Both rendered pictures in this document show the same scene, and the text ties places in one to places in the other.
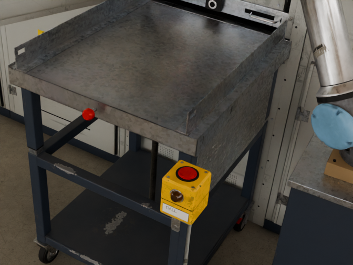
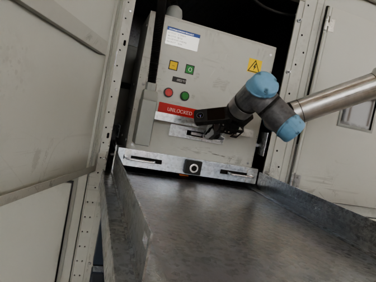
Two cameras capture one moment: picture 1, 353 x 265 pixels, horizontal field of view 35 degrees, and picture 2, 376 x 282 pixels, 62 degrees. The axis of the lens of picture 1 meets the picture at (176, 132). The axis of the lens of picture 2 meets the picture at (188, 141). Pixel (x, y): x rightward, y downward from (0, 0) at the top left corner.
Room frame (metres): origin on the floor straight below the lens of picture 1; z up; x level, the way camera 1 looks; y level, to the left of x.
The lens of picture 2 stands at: (1.09, 0.72, 1.06)
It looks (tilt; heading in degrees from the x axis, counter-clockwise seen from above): 4 degrees down; 316
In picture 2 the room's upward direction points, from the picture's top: 11 degrees clockwise
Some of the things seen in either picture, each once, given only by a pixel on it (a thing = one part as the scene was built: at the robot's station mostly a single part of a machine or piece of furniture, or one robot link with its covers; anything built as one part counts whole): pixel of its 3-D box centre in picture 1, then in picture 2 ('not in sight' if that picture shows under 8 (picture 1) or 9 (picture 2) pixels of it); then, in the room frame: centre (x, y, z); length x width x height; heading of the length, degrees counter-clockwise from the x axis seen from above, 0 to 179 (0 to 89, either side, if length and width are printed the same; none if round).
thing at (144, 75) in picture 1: (160, 60); (229, 224); (1.55, 0.07, 0.82); 0.68 x 0.62 x 0.06; 153
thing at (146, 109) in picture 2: not in sight; (145, 117); (1.92, 0.12, 1.04); 0.08 x 0.05 x 0.17; 153
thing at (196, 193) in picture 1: (185, 191); not in sight; (0.91, -0.03, 0.85); 0.08 x 0.08 x 0.10; 63
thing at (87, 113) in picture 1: (90, 112); not in sight; (1.23, 0.23, 0.82); 0.04 x 0.03 x 0.03; 153
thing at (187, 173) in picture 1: (187, 174); not in sight; (0.91, -0.03, 0.90); 0.04 x 0.04 x 0.02
